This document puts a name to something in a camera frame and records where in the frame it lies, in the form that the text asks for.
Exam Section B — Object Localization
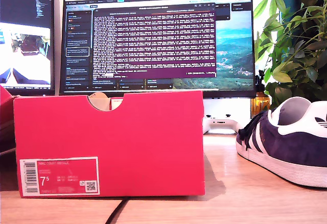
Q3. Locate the blue suede white-striped shoe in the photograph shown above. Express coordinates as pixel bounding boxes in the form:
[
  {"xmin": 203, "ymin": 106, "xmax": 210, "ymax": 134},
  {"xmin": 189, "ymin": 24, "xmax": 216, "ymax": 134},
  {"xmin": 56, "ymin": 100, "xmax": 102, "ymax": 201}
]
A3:
[{"xmin": 235, "ymin": 96, "xmax": 327, "ymax": 188}]

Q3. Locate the red cardboard shoebox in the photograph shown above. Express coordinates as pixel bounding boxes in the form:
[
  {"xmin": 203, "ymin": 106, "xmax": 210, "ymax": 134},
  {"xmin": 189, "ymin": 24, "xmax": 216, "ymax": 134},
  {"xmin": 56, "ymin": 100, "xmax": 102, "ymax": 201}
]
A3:
[{"xmin": 13, "ymin": 90, "xmax": 206, "ymax": 198}]

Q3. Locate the red shoebox lid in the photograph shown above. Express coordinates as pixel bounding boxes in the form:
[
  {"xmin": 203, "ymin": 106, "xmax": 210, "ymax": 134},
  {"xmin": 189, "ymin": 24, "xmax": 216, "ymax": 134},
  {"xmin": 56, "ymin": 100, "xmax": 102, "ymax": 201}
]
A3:
[{"xmin": 0, "ymin": 85, "xmax": 20, "ymax": 156}]

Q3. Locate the white game controller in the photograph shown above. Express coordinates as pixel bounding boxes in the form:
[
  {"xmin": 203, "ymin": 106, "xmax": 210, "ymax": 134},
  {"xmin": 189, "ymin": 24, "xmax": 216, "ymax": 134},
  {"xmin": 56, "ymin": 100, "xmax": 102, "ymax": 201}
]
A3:
[{"xmin": 203, "ymin": 114, "xmax": 243, "ymax": 135}]

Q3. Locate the wide black computer monitor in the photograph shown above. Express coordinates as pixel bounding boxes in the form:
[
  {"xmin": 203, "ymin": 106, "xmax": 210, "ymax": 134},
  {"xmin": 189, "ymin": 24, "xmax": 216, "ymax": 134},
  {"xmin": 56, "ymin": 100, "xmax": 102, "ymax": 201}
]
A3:
[{"xmin": 59, "ymin": 0, "xmax": 257, "ymax": 99}]

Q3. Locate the amber glass pump bottle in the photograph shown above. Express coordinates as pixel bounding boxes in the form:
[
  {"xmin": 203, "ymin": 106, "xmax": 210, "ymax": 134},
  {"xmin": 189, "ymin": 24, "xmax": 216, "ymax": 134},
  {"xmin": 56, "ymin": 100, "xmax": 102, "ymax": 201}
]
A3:
[{"xmin": 250, "ymin": 69, "xmax": 271, "ymax": 119}]

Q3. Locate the green leafy houseplant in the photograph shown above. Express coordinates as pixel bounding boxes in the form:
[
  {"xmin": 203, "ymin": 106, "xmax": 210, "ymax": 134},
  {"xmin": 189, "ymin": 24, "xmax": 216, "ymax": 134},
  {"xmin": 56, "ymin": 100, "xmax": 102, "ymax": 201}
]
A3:
[{"xmin": 254, "ymin": 0, "xmax": 327, "ymax": 112}]

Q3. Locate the black portrait computer monitor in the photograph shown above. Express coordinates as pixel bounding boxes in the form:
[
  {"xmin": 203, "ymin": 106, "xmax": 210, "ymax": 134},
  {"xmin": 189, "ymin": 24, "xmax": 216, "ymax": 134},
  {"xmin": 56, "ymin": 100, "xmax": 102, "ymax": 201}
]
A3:
[{"xmin": 0, "ymin": 0, "xmax": 56, "ymax": 96}]

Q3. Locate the black cable on table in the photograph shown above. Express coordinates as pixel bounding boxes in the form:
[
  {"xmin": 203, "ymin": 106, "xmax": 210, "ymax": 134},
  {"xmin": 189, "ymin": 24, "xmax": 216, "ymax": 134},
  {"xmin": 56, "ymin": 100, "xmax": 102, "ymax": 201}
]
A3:
[{"xmin": 105, "ymin": 198, "xmax": 130, "ymax": 224}]

